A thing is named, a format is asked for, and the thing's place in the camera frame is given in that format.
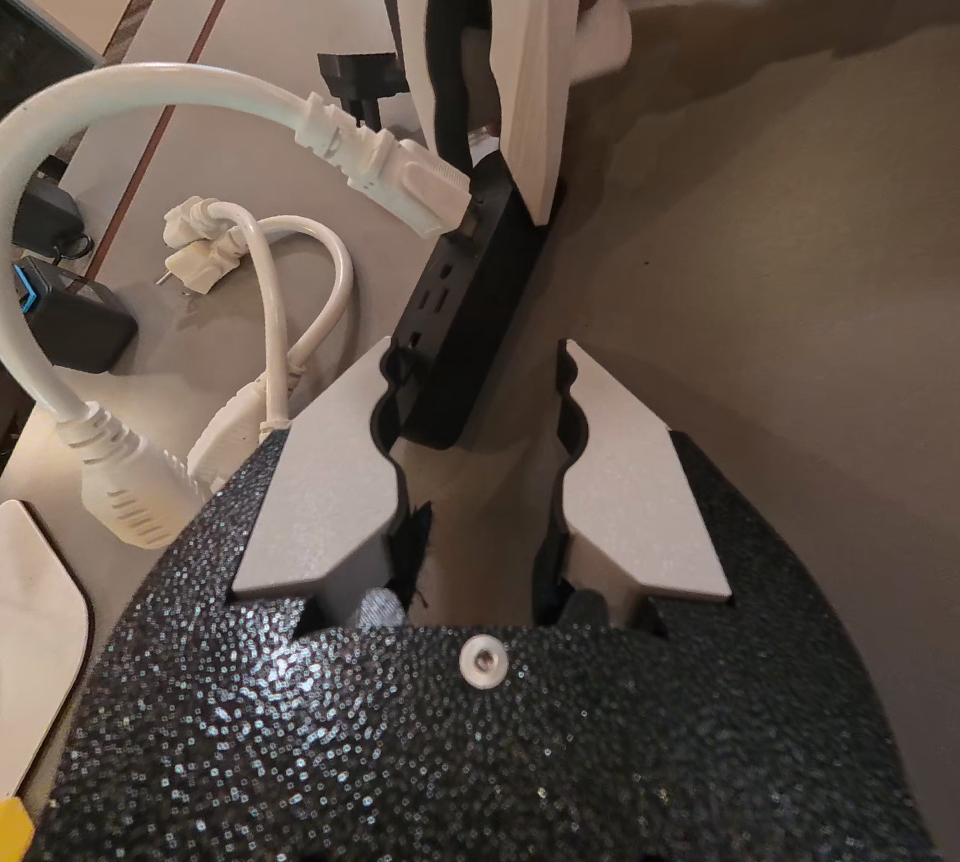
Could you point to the black power adapter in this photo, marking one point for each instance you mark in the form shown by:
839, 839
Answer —
49, 217

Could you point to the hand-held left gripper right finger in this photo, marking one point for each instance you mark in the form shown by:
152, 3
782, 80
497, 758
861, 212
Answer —
637, 502

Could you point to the white lamp base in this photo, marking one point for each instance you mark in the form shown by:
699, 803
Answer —
37, 614

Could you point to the black desk clamp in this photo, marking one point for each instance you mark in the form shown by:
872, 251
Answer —
360, 78

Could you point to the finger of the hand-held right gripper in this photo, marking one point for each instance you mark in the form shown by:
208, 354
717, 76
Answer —
409, 14
532, 89

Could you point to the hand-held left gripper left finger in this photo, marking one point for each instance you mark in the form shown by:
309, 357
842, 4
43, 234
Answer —
322, 502

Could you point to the black power strip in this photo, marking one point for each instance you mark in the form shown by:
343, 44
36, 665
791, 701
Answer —
480, 277

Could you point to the black battery pack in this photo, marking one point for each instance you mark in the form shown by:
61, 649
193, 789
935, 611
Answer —
75, 329

